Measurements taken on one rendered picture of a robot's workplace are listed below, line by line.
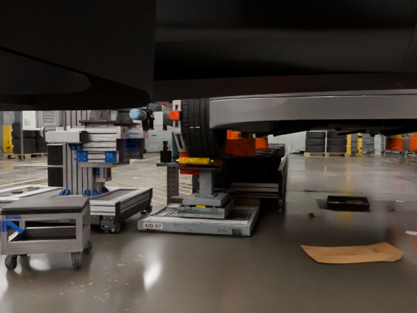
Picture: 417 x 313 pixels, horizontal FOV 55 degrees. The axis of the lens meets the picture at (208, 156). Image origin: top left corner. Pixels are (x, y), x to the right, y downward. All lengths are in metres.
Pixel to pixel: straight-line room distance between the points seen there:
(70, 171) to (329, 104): 2.12
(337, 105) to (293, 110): 0.22
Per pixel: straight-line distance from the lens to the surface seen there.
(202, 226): 2.88
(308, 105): 2.11
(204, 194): 3.16
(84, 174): 3.33
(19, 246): 2.31
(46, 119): 3.42
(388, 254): 2.63
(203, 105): 2.86
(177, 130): 2.96
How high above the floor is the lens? 0.71
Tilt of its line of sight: 3 degrees down
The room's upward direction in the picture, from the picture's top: straight up
